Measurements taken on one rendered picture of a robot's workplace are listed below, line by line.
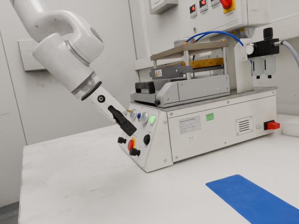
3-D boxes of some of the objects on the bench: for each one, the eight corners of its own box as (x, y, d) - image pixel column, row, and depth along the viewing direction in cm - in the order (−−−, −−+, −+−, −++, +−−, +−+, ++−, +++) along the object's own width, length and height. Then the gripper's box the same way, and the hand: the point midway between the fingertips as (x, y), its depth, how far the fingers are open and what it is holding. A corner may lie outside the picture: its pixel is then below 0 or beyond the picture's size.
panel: (119, 145, 91) (131, 103, 91) (144, 170, 64) (161, 110, 64) (115, 144, 91) (127, 102, 91) (138, 169, 63) (155, 108, 63)
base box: (217, 121, 112) (215, 88, 109) (286, 135, 77) (285, 88, 75) (119, 145, 93) (112, 106, 90) (151, 178, 59) (143, 118, 56)
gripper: (76, 96, 64) (118, 136, 70) (80, 98, 50) (131, 148, 57) (94, 79, 66) (134, 120, 72) (103, 77, 52) (151, 128, 58)
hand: (128, 128), depth 63 cm, fingers closed
